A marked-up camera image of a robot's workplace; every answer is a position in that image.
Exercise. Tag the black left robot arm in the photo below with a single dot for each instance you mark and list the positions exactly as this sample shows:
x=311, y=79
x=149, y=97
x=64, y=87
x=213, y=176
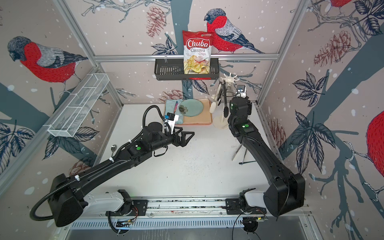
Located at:
x=66, y=202

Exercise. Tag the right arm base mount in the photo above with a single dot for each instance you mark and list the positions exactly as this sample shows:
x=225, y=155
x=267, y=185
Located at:
x=250, y=201

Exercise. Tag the green ceramic plate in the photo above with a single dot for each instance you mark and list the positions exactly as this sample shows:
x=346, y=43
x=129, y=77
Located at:
x=191, y=107

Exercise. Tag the light blue cloth napkin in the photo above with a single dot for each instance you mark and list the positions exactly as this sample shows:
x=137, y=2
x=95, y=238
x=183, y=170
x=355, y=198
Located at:
x=169, y=107

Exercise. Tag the cream utensil rack stand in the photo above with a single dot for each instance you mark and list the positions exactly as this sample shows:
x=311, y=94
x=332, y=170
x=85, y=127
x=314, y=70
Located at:
x=220, y=122

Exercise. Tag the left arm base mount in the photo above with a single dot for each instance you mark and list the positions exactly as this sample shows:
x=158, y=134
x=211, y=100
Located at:
x=129, y=206

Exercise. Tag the white mesh wall basket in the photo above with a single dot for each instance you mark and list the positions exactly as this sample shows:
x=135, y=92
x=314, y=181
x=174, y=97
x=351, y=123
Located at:
x=71, y=118

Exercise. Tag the orange tray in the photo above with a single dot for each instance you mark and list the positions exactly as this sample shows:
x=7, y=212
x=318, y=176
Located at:
x=204, y=118

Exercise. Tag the Chuba cassava chips bag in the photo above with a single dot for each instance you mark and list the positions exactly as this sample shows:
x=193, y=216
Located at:
x=197, y=52

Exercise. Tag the colourful handled knife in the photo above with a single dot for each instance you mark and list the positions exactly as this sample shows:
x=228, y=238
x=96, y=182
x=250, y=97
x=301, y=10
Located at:
x=175, y=107

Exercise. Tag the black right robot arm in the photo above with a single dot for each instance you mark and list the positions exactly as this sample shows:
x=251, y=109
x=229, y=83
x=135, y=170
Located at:
x=287, y=190

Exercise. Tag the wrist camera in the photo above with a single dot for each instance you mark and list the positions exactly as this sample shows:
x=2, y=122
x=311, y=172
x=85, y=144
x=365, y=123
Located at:
x=171, y=120
x=241, y=91

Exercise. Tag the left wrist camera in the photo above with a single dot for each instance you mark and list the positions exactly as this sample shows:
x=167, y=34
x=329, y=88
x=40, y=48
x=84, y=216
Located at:
x=171, y=120

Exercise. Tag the silver spoon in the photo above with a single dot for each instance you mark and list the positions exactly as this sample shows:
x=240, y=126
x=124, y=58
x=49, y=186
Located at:
x=113, y=149

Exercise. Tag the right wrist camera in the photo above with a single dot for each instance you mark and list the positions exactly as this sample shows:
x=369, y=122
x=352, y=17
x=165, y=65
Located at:
x=241, y=91

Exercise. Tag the black wire shelf basket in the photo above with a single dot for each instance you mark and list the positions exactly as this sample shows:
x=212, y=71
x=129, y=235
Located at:
x=173, y=70

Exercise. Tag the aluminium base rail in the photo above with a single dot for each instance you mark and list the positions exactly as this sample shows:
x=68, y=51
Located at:
x=175, y=213

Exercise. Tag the cream handled utensil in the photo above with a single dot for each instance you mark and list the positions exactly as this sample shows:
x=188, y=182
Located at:
x=240, y=153

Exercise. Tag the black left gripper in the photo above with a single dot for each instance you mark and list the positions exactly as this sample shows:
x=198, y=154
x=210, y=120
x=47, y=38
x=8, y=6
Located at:
x=183, y=142

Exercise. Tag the black steel tongs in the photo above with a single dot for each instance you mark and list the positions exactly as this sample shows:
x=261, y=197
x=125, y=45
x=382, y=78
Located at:
x=227, y=92

